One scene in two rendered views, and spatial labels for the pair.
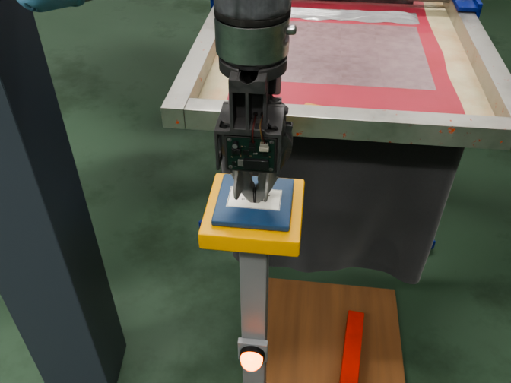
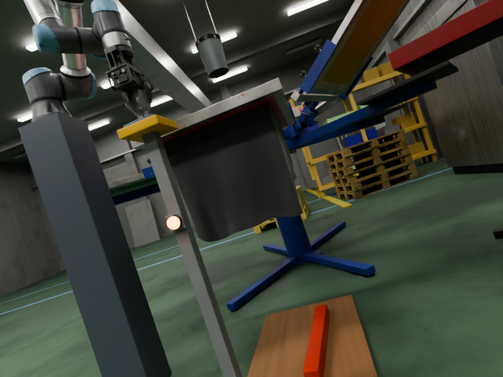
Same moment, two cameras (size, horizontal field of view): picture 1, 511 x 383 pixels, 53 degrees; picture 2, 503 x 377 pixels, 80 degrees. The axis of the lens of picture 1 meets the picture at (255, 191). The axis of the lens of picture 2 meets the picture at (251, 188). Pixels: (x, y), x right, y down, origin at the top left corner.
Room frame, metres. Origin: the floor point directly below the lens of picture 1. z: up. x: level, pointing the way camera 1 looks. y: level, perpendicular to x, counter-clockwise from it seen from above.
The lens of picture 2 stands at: (-0.37, -0.31, 0.67)
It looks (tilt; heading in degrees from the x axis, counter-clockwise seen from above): 0 degrees down; 5
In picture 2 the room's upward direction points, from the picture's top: 19 degrees counter-clockwise
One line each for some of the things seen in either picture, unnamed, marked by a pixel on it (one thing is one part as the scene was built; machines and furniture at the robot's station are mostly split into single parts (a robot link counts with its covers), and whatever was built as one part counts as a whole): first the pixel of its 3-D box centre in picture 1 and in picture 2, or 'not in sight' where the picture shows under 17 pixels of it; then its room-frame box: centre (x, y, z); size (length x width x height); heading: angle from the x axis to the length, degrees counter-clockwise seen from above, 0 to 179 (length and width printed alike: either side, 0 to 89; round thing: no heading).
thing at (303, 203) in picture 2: not in sight; (280, 206); (4.74, -0.24, 0.23); 1.30 x 0.94 x 0.45; 178
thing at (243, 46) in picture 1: (255, 36); (118, 46); (0.49, 0.00, 1.20); 0.08 x 0.08 x 0.05
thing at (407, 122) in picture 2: not in sight; (358, 130); (6.29, -2.32, 1.13); 2.53 x 0.66 x 2.27; 89
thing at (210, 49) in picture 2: not in sight; (213, 57); (5.51, 0.07, 3.36); 0.53 x 0.52 x 0.66; 178
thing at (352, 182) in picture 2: not in sight; (368, 166); (4.83, -1.86, 0.40); 1.13 x 0.77 x 0.80; 101
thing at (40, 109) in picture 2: not in sight; (50, 113); (0.84, 0.50, 1.25); 0.15 x 0.15 x 0.10
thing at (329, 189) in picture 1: (330, 201); (230, 178); (0.77, -0.15, 0.74); 0.45 x 0.03 x 0.43; 83
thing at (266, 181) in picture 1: (265, 184); (141, 104); (0.49, -0.01, 1.01); 0.06 x 0.03 x 0.09; 173
